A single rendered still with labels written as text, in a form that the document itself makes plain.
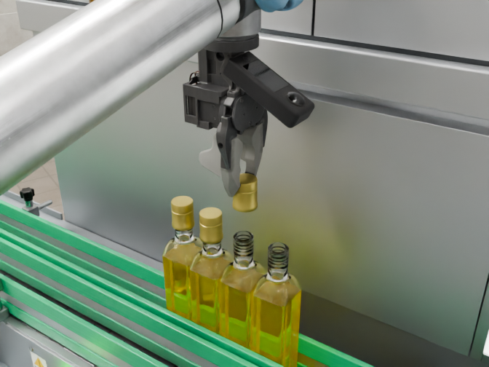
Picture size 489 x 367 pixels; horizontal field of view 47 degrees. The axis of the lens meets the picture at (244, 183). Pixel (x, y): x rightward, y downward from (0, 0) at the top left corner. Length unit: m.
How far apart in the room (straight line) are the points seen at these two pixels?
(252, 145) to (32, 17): 0.61
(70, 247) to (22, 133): 0.85
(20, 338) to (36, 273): 0.13
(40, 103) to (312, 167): 0.54
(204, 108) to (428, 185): 0.31
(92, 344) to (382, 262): 0.48
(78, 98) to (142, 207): 0.80
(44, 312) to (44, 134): 0.68
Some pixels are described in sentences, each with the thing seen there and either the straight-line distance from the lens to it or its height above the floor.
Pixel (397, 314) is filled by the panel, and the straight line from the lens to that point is 0.92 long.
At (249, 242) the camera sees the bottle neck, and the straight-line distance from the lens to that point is 0.81.
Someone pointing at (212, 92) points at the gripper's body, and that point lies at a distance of 0.71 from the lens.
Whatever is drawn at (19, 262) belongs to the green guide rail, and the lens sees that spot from 1.21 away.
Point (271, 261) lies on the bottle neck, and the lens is 0.79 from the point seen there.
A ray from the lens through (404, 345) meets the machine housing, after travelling 0.99.
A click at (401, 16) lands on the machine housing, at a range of 0.77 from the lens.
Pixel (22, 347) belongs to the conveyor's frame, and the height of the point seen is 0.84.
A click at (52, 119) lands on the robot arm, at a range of 0.39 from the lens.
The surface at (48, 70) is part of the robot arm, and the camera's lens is 0.40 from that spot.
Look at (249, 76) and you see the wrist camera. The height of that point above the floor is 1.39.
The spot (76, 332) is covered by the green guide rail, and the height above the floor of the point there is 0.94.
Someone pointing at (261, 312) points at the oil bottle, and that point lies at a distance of 0.84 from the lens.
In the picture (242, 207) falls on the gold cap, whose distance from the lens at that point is 0.77.
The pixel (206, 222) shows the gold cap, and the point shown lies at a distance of 0.82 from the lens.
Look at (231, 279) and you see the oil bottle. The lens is 0.84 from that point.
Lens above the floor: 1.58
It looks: 28 degrees down
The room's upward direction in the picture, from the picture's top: straight up
